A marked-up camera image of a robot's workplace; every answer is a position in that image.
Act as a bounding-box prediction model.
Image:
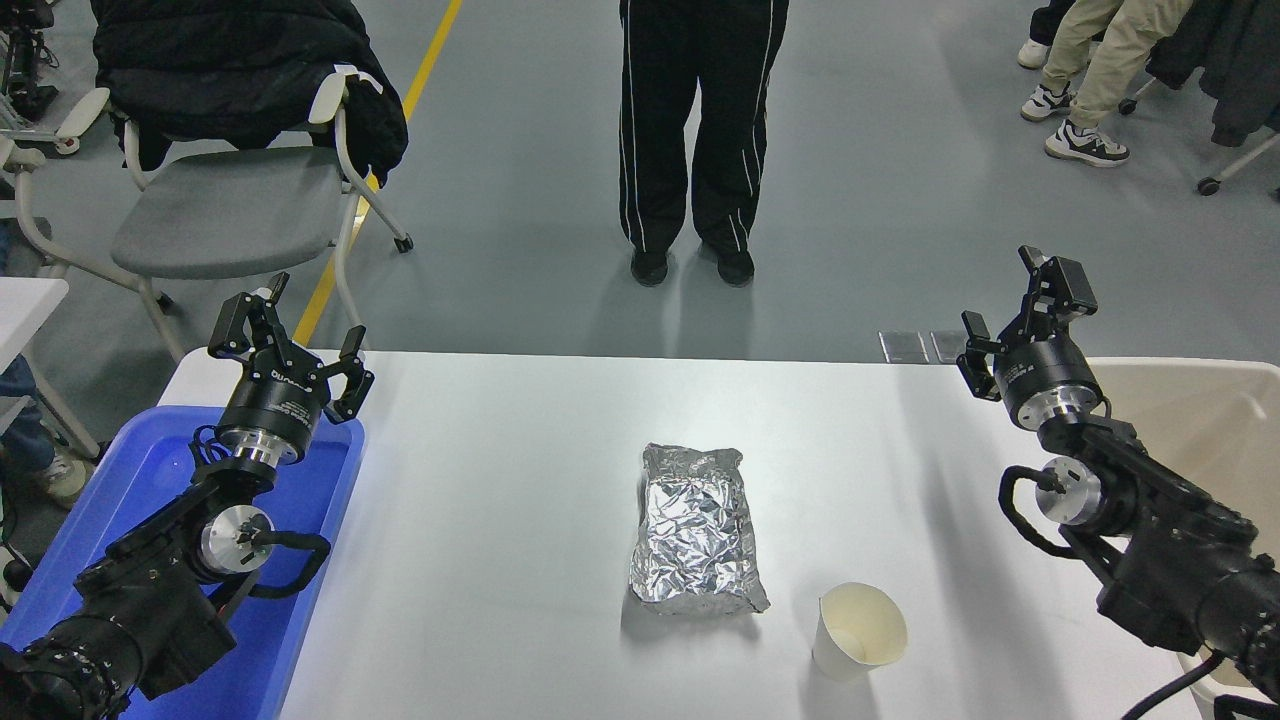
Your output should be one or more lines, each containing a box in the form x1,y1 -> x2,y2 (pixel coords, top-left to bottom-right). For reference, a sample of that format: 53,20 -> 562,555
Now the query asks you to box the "small white table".
0,277 -> 101,461

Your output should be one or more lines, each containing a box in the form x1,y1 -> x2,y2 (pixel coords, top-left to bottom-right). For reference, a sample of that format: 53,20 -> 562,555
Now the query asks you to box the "large pale dustbin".
1085,357 -> 1280,720

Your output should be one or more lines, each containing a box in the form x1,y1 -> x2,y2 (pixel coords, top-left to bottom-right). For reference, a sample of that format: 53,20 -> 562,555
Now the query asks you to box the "blue plastic tray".
0,404 -> 366,720

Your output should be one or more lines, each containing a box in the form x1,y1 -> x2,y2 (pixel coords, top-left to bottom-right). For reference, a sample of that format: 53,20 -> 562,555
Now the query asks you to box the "crumpled silver foil package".
628,443 -> 771,617

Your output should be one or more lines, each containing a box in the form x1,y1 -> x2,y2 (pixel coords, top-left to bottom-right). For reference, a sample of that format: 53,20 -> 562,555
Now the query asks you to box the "white paper cup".
811,582 -> 909,684

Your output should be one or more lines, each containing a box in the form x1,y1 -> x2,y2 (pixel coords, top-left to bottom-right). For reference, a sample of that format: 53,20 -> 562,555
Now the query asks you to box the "office chair with castors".
1118,75 -> 1280,198

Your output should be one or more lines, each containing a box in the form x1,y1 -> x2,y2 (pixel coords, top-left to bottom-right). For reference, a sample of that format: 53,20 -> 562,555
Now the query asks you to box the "grey seat folding chair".
0,65 -> 415,363

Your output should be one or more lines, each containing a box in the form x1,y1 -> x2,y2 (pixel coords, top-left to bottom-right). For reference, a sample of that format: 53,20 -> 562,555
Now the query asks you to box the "black equipment stand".
0,0 -> 59,123

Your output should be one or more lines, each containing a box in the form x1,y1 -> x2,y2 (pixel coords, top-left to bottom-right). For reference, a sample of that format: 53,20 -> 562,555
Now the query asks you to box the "white chair frame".
0,87 -> 111,158

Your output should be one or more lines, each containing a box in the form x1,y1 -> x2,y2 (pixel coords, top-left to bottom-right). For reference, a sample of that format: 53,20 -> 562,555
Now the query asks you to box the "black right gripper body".
995,335 -> 1103,419

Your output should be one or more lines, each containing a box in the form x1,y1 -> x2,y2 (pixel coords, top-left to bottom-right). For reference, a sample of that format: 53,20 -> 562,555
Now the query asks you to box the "person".
0,355 -> 96,509
618,0 -> 791,289
1017,0 -> 1076,71
1020,0 -> 1196,168

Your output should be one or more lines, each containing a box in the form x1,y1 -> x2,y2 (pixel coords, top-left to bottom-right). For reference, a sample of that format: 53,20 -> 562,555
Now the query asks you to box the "black padded jacket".
90,0 -> 409,188

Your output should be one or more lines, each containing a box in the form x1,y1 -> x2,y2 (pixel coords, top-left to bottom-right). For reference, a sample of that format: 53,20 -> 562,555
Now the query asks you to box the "dark coat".
1145,0 -> 1280,148

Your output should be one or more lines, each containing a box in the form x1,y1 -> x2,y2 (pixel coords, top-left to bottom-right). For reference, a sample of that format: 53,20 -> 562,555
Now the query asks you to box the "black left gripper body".
217,362 -> 332,456

